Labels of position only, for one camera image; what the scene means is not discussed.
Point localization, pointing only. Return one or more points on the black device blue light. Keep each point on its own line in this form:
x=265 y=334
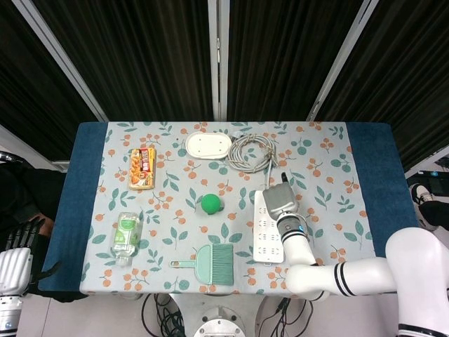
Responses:
x=438 y=182

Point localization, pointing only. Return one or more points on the yellow snack box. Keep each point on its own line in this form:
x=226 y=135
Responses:
x=142 y=168

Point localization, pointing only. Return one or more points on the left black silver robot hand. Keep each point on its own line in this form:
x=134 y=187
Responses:
x=14 y=270

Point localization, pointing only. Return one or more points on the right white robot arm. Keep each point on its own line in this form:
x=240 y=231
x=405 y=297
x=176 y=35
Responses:
x=368 y=274

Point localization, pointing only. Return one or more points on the bystander black clothing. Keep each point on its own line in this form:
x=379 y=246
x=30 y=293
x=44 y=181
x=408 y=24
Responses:
x=24 y=193

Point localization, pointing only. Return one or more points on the white oval tray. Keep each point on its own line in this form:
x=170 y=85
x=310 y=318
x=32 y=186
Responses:
x=208 y=145

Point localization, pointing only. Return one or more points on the blue table cover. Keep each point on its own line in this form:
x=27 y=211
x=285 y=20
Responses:
x=84 y=175

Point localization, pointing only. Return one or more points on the floral print tablecloth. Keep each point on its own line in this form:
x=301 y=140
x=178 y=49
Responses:
x=315 y=158

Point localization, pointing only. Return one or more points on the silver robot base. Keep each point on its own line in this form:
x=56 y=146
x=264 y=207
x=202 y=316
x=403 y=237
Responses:
x=219 y=323

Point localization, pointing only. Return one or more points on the clear bottle green label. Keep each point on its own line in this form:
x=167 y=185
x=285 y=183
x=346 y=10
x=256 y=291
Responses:
x=127 y=235

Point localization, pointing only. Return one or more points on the black curtain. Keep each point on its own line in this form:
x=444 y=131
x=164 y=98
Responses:
x=140 y=52

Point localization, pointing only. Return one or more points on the white black sneaker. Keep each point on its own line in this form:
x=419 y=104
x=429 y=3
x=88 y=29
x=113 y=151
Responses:
x=420 y=194

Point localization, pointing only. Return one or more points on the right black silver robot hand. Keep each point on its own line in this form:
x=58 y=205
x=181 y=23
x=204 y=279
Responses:
x=280 y=200

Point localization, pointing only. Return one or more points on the white metal frame post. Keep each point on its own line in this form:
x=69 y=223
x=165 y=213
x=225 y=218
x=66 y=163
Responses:
x=218 y=59
x=342 y=59
x=63 y=59

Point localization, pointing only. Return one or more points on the white power strip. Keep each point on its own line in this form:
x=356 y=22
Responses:
x=266 y=242

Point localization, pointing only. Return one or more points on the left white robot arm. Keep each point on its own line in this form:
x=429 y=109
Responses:
x=8 y=314

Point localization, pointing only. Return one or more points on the black trouser leg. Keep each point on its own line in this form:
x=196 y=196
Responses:
x=436 y=214

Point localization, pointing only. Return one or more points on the green hand brush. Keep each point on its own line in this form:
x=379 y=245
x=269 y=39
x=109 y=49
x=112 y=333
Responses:
x=207 y=263

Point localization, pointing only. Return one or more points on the green ball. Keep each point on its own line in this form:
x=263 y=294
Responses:
x=210 y=203

